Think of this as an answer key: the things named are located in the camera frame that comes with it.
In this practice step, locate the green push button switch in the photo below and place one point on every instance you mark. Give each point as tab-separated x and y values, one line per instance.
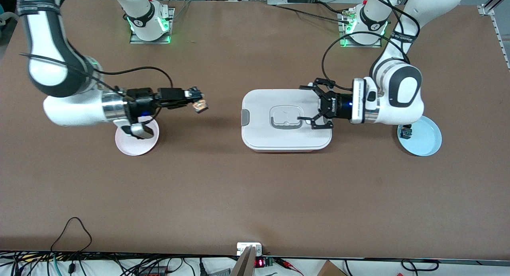
406	132

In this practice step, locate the pink round plate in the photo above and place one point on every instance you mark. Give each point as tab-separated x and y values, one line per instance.
135	147

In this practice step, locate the light blue round plate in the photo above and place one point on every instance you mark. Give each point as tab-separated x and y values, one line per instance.
426	142

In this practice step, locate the orange push button switch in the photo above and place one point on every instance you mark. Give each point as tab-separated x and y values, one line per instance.
200	106

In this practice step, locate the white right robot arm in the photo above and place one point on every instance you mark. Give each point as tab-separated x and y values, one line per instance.
51	37

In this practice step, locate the red digit display module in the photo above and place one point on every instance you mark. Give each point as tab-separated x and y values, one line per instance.
261	263

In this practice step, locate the brown cardboard box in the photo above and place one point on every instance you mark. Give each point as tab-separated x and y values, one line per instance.
330	270

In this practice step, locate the grey metal bar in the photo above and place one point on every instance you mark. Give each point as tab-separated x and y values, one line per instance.
245	264

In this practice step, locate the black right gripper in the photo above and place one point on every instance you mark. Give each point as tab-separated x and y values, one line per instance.
140	102

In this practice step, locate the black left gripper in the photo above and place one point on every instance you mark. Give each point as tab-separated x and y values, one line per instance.
340	105

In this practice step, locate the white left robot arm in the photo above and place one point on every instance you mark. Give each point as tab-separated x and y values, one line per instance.
402	92

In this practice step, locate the aluminium profile rail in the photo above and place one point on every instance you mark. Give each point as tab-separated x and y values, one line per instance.
488	13

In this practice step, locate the red black clip leads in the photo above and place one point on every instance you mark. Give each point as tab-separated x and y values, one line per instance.
289	265

